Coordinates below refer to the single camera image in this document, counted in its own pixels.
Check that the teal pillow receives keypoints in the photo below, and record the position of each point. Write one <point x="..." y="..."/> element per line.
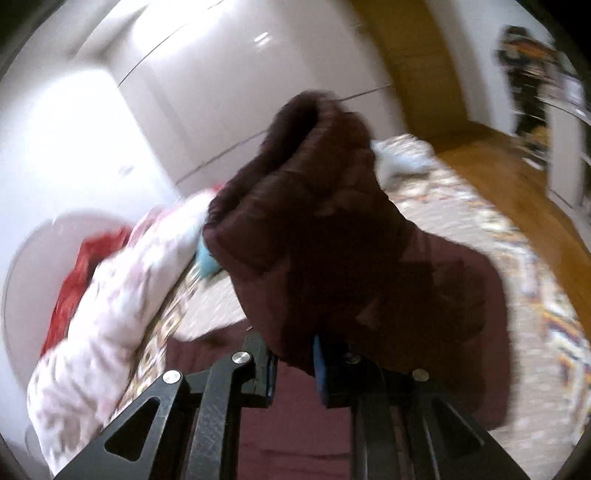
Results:
<point x="205" y="265"/>

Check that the cluttered storage rack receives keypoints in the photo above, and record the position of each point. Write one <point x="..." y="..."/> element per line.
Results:
<point x="526" y="69"/>

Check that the wooden door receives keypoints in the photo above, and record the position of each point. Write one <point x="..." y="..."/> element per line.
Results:
<point x="415" y="69"/>

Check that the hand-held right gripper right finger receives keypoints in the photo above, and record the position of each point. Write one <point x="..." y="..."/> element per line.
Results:
<point x="319" y="369"/>

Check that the red patterned cloth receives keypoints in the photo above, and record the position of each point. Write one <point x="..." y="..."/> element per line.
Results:
<point x="74" y="286"/>

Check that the pink floral duvet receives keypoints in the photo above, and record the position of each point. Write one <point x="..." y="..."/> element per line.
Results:
<point x="115" y="314"/>

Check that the white TV cabinet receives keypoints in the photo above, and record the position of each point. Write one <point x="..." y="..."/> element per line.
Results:
<point x="568" y="152"/>

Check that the white arched headboard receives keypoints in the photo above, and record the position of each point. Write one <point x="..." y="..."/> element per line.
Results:
<point x="37" y="258"/>

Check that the patterned beige bedspread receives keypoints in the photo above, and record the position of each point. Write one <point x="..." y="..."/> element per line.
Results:
<point x="461" y="217"/>

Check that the glossy white wardrobe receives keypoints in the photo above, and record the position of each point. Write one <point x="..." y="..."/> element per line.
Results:
<point x="231" y="69"/>

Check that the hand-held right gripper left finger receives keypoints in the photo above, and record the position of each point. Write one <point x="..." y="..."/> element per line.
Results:
<point x="270" y="378"/>

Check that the maroon quilted blanket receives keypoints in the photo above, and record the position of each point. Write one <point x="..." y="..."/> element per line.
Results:
<point x="323" y="230"/>

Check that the white plush pillow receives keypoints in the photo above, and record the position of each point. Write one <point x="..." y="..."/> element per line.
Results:
<point x="401" y="159"/>

